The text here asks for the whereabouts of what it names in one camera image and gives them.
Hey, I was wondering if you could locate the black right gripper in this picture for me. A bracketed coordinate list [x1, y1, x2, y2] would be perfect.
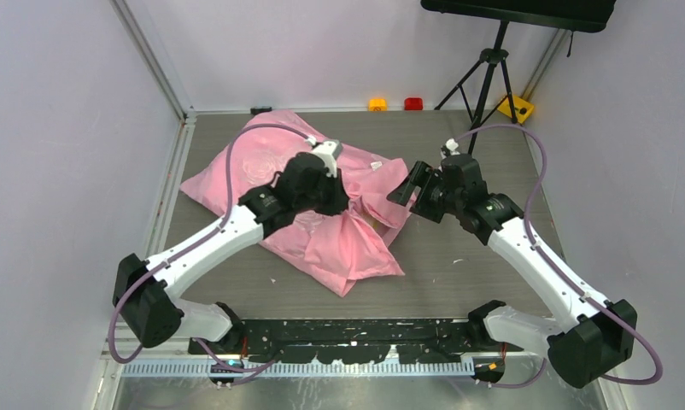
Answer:
[387, 161, 463, 224]

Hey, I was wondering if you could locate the pink floral pillowcase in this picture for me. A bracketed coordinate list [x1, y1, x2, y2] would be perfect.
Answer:
[180, 110, 410, 296]

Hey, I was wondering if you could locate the white pillow with yellow trim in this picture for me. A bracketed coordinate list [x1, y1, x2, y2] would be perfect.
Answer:
[359, 208, 389, 236]

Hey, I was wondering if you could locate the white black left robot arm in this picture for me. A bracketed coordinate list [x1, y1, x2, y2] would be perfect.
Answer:
[113, 145, 348, 354]

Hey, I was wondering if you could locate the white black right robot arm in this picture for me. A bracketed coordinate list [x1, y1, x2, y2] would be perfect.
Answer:
[387, 154, 637, 389]

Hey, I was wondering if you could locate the red block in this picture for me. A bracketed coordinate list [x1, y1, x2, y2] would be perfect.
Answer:
[403, 97, 424, 111]

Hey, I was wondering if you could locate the orange block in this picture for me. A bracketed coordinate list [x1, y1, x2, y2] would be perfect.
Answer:
[367, 98, 388, 112]

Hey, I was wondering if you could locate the black tripod stand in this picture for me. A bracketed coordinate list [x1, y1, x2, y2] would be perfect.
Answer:
[434, 20, 518, 129]

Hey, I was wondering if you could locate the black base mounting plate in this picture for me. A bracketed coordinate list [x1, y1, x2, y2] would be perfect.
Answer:
[206, 319, 502, 365]

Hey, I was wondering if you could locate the black panel on tripod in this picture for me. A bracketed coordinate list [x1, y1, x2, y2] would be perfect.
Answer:
[420, 0, 616, 33]

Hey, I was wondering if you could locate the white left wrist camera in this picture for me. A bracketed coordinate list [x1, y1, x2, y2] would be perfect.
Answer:
[307, 136, 343, 179]

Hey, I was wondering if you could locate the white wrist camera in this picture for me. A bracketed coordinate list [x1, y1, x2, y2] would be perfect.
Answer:
[441, 138, 460, 159]
[307, 136, 343, 179]

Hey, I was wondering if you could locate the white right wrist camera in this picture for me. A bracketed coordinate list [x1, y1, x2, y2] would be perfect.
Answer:
[441, 138, 460, 159]

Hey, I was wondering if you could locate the small black wall device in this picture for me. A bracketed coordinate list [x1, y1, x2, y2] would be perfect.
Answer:
[249, 106, 272, 115]

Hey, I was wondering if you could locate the yellow corner bracket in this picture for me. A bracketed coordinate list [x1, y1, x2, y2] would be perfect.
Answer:
[496, 96, 535, 124]

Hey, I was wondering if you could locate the aluminium frame rail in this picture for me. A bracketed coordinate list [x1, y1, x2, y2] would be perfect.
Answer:
[100, 321, 615, 379]

